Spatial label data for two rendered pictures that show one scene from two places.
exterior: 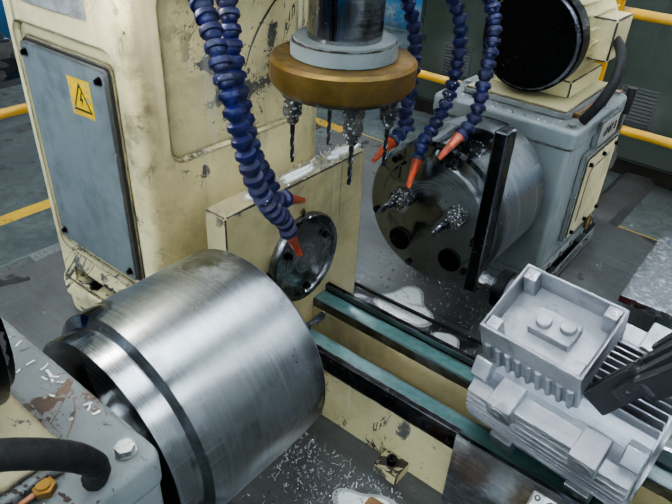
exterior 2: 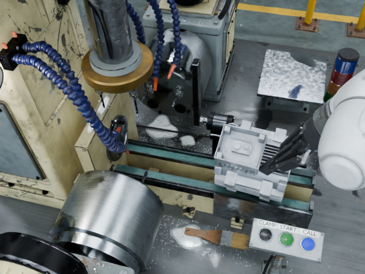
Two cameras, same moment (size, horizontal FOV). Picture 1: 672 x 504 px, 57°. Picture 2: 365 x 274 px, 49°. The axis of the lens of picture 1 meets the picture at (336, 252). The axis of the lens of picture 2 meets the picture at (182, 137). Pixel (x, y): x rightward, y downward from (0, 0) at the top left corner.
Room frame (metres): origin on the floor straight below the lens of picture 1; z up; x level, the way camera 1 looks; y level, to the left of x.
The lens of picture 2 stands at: (-0.06, 0.12, 1.97)
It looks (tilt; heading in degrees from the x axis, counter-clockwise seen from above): 50 degrees down; 341
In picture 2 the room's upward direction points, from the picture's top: 4 degrees counter-clockwise
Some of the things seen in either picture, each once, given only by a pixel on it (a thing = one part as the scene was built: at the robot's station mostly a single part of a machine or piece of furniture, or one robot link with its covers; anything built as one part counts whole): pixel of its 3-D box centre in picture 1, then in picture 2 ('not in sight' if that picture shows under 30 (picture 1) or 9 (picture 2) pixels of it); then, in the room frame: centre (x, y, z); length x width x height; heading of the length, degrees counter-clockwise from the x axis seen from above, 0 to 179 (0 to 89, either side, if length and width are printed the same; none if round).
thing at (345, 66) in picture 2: not in sight; (346, 61); (0.64, -0.64, 1.19); 0.06 x 0.06 x 0.04
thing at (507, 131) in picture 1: (489, 215); (197, 94); (0.76, -0.21, 1.12); 0.04 x 0.03 x 0.26; 53
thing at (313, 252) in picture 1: (305, 258); (118, 138); (0.78, 0.05, 1.02); 0.15 x 0.02 x 0.15; 143
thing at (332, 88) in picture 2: not in sight; (338, 84); (0.64, -0.64, 1.10); 0.06 x 0.06 x 0.04
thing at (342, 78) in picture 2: not in sight; (342, 73); (0.64, -0.64, 1.14); 0.06 x 0.06 x 0.04
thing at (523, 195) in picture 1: (466, 190); (175, 68); (0.99, -0.23, 1.04); 0.41 x 0.25 x 0.25; 143
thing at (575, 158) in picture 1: (521, 170); (194, 36); (1.20, -0.39, 0.99); 0.35 x 0.31 x 0.37; 143
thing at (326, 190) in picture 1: (275, 264); (102, 143); (0.82, 0.10, 0.97); 0.30 x 0.11 x 0.34; 143
